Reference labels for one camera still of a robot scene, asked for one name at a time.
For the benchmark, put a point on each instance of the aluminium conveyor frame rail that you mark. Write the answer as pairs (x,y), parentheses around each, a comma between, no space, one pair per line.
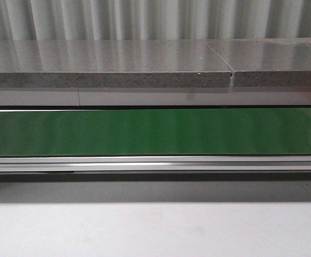
(156,164)

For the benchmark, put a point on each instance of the grey pleated curtain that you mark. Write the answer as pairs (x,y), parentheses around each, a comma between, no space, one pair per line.
(146,20)

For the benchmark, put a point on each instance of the green conveyor belt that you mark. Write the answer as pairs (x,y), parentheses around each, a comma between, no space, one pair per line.
(230,131)

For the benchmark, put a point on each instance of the grey right counter slab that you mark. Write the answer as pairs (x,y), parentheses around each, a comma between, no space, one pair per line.
(266,62)

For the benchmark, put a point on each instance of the grey stone counter slab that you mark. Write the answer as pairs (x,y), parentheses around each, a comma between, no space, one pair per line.
(111,64)

